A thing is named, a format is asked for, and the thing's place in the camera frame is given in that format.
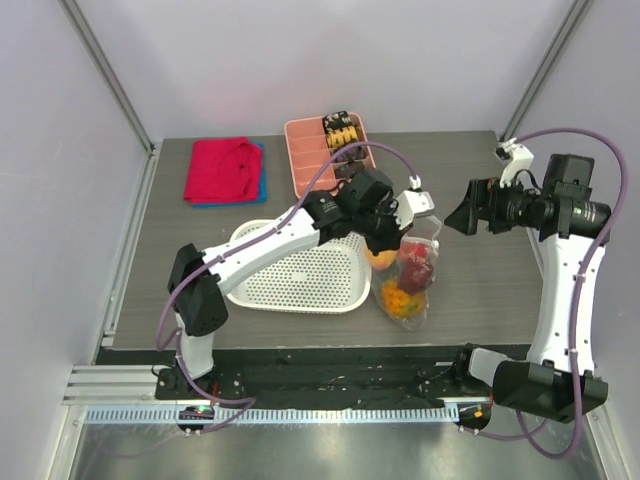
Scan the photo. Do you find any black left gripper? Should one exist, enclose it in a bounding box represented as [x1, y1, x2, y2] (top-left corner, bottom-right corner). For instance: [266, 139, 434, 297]
[353, 199, 414, 258]

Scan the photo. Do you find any yellow orange peach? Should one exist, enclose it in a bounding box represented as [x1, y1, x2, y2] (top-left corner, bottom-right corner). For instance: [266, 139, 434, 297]
[366, 249, 398, 271]

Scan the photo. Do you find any dark red apple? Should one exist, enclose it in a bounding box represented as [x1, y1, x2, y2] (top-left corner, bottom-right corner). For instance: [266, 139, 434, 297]
[398, 260, 434, 295]

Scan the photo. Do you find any clear polka dot zip bag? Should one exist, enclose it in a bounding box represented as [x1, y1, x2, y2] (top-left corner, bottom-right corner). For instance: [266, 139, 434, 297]
[366, 215, 443, 330]

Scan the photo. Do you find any orange toy pineapple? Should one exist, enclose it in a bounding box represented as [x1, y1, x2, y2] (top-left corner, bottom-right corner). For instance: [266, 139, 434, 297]
[380, 277, 428, 319]

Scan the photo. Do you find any bright red apple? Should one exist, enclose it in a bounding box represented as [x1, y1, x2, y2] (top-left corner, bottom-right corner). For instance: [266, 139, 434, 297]
[398, 241, 434, 262]

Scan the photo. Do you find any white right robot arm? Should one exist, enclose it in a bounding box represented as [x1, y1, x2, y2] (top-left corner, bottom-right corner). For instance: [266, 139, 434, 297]
[445, 154, 611, 423]

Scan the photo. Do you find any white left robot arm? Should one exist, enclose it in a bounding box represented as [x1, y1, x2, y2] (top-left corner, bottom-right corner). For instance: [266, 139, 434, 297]
[160, 169, 431, 399]

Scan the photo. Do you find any black patterned rolled sock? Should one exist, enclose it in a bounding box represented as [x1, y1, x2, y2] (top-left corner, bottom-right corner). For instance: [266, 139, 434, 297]
[334, 162, 365, 179]

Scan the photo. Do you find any dark brown rolled sock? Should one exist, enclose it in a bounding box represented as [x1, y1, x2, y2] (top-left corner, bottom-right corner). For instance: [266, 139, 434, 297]
[336, 146, 367, 163]

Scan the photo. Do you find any yellow black rolled sock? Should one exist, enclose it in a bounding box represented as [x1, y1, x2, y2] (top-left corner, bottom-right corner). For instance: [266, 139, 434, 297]
[325, 125, 360, 149]

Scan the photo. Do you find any pink divided organizer tray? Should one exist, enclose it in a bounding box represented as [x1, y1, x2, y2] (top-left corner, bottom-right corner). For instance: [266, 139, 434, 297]
[284, 111, 376, 197]

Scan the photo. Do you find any black floral rolled sock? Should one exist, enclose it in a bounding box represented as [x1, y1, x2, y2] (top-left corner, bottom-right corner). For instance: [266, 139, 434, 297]
[322, 110, 353, 133]

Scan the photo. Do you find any blue folded cloth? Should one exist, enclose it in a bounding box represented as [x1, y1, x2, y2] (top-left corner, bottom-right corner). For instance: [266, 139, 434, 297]
[192, 141, 268, 209]

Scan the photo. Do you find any magenta folded cloth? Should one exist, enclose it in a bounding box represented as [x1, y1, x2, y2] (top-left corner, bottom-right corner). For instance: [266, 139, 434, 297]
[182, 136, 264, 205]

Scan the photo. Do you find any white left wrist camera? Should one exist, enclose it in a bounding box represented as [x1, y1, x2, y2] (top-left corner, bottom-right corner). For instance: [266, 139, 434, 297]
[395, 175, 435, 230]

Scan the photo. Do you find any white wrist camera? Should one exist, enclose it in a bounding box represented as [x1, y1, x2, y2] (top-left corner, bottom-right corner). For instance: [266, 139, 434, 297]
[495, 138, 534, 188]
[395, 175, 435, 230]

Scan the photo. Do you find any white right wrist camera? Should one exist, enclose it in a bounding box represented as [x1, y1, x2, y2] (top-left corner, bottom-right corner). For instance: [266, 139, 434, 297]
[495, 138, 534, 188]

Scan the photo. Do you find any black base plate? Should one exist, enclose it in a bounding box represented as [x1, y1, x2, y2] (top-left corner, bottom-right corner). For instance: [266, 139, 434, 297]
[154, 346, 490, 410]

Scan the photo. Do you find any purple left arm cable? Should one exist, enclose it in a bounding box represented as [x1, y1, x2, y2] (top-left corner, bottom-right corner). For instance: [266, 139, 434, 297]
[154, 140, 421, 432]

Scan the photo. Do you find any white slotted cable duct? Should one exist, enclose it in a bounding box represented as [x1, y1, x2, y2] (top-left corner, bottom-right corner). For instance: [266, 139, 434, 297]
[84, 404, 459, 426]

